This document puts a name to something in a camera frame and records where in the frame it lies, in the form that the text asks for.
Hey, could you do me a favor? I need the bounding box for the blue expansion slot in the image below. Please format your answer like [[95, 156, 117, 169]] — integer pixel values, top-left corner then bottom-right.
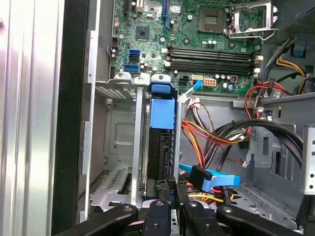
[[161, 0, 170, 29]]

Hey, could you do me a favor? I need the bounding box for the black RAM slot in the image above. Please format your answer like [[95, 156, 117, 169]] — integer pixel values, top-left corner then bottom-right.
[[166, 46, 256, 54], [166, 59, 256, 67], [166, 66, 256, 75], [166, 52, 256, 60]]

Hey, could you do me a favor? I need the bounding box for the grey perforated drive cage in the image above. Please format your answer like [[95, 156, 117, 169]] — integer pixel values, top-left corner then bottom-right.
[[233, 92, 315, 197]]

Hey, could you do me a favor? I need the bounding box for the red yellow power wire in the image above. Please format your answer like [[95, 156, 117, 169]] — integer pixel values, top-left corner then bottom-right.
[[168, 119, 252, 205]]

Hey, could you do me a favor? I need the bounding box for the grey metal disk bay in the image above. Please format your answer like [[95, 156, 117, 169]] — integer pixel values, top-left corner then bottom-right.
[[90, 72, 183, 212]]

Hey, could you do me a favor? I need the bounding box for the green motherboard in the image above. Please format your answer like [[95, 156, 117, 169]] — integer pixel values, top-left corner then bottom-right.
[[108, 0, 264, 95]]

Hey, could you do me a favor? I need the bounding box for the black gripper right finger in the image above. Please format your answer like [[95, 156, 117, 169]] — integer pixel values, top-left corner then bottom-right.
[[177, 183, 303, 236]]

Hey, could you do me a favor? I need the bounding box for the black expansion slot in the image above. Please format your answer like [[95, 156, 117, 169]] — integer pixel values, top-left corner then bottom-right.
[[124, 0, 131, 22]]

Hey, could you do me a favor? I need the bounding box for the hard disk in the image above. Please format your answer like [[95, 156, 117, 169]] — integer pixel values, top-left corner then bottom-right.
[[144, 82, 182, 201]]

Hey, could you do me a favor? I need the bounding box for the black cable bundle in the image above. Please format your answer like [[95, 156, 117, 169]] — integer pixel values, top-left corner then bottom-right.
[[204, 118, 305, 173]]

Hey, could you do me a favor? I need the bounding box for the metal socket cover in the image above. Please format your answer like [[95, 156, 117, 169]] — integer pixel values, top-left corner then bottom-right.
[[231, 0, 279, 34]]

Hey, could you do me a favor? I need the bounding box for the red wire bundle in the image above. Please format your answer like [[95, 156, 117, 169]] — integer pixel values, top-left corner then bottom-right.
[[244, 80, 295, 123]]

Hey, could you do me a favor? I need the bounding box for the wire locking lever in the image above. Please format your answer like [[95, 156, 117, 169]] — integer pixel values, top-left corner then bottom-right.
[[227, 28, 279, 41]]

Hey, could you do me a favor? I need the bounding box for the yellow black power cable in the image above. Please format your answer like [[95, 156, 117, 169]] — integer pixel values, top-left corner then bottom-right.
[[264, 36, 310, 95]]

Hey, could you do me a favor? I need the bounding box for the thin wires white plug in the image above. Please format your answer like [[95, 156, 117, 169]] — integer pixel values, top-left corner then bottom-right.
[[186, 96, 217, 133]]

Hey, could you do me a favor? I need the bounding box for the CPU socket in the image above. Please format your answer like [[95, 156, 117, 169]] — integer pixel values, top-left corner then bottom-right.
[[198, 6, 226, 32]]

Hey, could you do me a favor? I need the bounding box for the black PC case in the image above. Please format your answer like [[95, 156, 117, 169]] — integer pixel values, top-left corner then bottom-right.
[[50, 0, 315, 236]]

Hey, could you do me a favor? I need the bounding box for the short blue data wire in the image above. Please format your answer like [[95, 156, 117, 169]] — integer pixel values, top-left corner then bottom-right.
[[178, 80, 204, 103]]

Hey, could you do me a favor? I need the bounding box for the grey power supply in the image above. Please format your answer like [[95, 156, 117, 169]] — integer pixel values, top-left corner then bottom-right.
[[270, 0, 315, 42]]

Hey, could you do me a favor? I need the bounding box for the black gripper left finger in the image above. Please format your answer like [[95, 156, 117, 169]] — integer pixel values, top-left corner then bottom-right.
[[53, 180, 172, 236]]

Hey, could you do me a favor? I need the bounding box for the long blue data wire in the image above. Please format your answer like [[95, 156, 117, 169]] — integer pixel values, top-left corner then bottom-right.
[[179, 162, 241, 193]]

